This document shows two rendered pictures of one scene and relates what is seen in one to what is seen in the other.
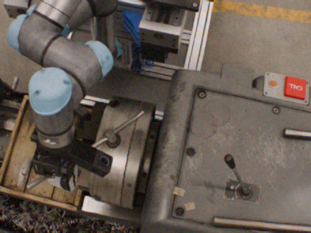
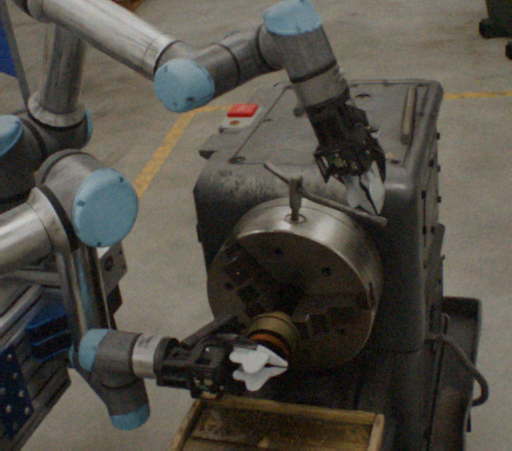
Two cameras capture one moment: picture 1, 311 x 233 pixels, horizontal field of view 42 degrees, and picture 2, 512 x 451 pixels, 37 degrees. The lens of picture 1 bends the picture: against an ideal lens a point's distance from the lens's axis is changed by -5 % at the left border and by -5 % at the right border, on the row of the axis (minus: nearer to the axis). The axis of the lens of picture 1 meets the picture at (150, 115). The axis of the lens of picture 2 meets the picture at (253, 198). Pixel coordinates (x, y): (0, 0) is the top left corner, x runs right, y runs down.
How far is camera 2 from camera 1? 135 cm
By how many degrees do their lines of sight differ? 61
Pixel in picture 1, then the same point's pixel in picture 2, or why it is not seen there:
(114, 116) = (258, 223)
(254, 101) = (255, 131)
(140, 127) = (276, 202)
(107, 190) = (363, 257)
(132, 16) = (46, 316)
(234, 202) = (381, 135)
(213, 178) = not seen: hidden behind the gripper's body
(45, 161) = (354, 134)
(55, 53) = (233, 41)
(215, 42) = not seen: outside the picture
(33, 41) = (209, 53)
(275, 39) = not seen: hidden behind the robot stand
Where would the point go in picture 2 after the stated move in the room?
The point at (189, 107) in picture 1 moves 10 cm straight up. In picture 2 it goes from (257, 165) to (251, 118)
